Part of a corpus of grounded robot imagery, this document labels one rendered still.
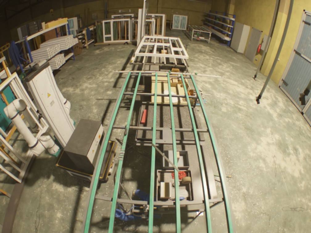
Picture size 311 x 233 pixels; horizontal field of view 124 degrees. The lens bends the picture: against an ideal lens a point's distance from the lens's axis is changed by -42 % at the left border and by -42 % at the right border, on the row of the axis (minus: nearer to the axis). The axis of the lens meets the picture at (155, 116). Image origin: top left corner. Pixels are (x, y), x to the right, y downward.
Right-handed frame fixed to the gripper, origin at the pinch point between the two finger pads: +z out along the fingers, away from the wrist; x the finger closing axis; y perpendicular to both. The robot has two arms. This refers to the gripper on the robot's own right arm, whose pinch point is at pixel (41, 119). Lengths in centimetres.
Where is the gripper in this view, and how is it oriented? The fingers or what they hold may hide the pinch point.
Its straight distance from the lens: 269.1
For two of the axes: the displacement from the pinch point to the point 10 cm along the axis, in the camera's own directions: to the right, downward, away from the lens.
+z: -4.3, 7.3, 5.2
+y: 9.0, 3.1, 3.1
